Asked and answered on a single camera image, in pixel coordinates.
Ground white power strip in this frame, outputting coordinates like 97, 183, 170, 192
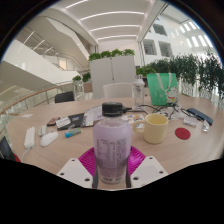
23, 125, 36, 150

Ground white cabinet with plants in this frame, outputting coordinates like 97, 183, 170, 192
87, 48, 138, 100

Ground clear plastic packet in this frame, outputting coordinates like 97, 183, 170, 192
201, 119, 211, 132

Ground small planter with plants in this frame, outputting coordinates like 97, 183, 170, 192
72, 72, 93, 93

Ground green hedge along railing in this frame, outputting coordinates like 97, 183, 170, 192
135, 49, 224, 103

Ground clear plastic tumbler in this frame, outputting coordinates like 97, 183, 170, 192
132, 74, 146, 109

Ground ceiling light strips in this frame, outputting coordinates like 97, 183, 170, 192
64, 0, 146, 41

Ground dark blue keyboard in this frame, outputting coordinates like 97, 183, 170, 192
186, 107, 214, 126

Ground white chair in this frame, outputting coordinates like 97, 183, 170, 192
102, 82, 134, 99

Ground pale yellow mug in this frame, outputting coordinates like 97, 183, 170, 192
131, 113, 170, 145

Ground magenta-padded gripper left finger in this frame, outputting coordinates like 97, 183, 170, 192
56, 146, 100, 190

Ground black notebook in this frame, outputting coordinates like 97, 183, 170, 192
55, 112, 86, 131

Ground flat round red coaster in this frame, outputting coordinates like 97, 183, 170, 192
174, 127, 192, 141

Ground green tote bag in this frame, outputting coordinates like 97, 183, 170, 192
146, 72, 180, 107

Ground printed paper booklet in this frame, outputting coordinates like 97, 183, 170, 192
80, 104, 104, 128

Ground glass railing wooden handrail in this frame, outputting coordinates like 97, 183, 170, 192
0, 81, 76, 124

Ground purple drink bottle black cap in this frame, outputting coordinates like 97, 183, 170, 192
92, 101, 133, 185

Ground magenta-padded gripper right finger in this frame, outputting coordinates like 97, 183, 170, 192
125, 145, 169, 189

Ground small teal marker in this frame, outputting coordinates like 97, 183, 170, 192
63, 127, 82, 139

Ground white paper card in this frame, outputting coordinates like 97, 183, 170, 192
183, 115, 199, 128

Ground black chair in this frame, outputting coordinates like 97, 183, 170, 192
54, 91, 76, 104

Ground colourful sticker sheet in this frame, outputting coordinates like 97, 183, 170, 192
120, 113, 146, 130

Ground white computer mouse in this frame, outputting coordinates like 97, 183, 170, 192
39, 130, 59, 148

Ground black cables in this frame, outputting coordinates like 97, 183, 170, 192
122, 103, 191, 118

